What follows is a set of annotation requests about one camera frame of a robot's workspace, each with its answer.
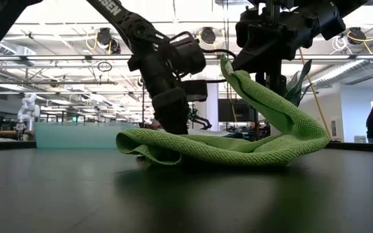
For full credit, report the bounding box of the green plant in white pot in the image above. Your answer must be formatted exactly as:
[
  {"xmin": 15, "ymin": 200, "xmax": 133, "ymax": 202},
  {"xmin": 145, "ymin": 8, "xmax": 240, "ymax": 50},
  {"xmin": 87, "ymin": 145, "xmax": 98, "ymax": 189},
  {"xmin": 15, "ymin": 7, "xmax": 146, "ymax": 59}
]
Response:
[{"xmin": 283, "ymin": 60, "xmax": 313, "ymax": 107}]

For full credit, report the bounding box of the black background frame rig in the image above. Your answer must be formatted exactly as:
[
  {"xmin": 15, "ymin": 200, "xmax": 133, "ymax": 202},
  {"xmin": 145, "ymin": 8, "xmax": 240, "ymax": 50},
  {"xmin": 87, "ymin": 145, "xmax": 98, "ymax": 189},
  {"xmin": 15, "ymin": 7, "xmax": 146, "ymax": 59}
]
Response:
[{"xmin": 140, "ymin": 80, "xmax": 148, "ymax": 130}]

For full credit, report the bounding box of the black ceiling cable reel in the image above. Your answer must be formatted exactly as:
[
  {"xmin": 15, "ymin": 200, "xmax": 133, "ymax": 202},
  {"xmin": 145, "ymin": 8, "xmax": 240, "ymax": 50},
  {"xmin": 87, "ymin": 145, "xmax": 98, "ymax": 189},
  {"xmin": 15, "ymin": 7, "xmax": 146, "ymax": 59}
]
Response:
[
  {"xmin": 199, "ymin": 27, "xmax": 218, "ymax": 46},
  {"xmin": 95, "ymin": 27, "xmax": 122, "ymax": 55},
  {"xmin": 346, "ymin": 27, "xmax": 368, "ymax": 46}
]

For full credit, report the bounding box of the white building pillar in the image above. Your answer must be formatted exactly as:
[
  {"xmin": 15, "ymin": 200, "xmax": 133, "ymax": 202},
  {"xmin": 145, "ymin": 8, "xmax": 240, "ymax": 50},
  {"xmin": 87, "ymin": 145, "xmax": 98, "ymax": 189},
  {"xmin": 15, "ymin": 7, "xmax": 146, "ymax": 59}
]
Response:
[{"xmin": 205, "ymin": 82, "xmax": 220, "ymax": 132}]

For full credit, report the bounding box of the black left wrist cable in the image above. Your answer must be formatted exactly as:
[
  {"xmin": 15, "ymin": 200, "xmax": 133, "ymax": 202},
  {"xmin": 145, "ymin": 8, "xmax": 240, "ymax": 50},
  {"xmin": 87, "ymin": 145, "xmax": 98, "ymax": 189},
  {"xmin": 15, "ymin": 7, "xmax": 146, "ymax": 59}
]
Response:
[{"xmin": 201, "ymin": 47, "xmax": 238, "ymax": 61}]

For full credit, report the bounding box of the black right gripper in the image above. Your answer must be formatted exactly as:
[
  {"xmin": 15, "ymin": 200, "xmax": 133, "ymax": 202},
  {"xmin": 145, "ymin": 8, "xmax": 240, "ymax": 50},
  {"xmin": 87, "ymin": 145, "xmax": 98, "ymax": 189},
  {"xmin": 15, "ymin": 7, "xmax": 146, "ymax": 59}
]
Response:
[{"xmin": 233, "ymin": 5, "xmax": 313, "ymax": 96}]

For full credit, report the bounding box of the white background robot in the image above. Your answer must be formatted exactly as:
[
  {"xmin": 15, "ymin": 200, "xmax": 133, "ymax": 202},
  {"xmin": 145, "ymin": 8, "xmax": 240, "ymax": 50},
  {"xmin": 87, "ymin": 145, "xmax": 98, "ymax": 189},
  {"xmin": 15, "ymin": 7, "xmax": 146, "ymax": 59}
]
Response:
[{"xmin": 15, "ymin": 93, "xmax": 41, "ymax": 142}]

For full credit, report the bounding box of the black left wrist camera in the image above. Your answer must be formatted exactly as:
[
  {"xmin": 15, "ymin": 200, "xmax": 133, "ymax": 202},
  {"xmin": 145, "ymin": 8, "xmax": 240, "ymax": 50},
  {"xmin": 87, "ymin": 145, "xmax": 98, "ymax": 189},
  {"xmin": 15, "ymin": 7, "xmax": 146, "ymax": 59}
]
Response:
[{"xmin": 170, "ymin": 31, "xmax": 207, "ymax": 77}]

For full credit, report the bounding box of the green microfiber towel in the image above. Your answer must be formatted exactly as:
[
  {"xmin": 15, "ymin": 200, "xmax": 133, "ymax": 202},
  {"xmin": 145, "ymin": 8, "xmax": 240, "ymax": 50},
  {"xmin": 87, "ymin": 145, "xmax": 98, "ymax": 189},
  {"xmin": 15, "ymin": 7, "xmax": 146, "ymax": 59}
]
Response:
[{"xmin": 115, "ymin": 54, "xmax": 330, "ymax": 168}]

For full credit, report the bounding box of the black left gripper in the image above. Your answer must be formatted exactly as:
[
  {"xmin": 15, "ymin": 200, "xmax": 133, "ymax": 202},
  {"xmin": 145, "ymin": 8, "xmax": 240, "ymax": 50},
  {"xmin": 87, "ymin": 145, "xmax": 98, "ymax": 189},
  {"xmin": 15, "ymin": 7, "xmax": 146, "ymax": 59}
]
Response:
[{"xmin": 150, "ymin": 79, "xmax": 209, "ymax": 135}]

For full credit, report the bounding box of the silver ceiling air duct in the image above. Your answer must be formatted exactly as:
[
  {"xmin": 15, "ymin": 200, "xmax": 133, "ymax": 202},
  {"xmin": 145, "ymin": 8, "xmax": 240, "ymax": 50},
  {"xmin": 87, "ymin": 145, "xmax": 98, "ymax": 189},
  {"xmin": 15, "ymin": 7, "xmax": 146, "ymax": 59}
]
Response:
[
  {"xmin": 312, "ymin": 38, "xmax": 373, "ymax": 90},
  {"xmin": 0, "ymin": 41, "xmax": 17, "ymax": 56}
]

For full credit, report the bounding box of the teal plastic tray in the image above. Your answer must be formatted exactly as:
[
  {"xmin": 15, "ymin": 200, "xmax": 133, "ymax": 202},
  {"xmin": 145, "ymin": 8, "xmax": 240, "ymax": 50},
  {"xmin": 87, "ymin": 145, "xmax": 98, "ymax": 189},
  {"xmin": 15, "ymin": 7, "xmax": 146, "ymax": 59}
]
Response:
[{"xmin": 34, "ymin": 122, "xmax": 135, "ymax": 150}]

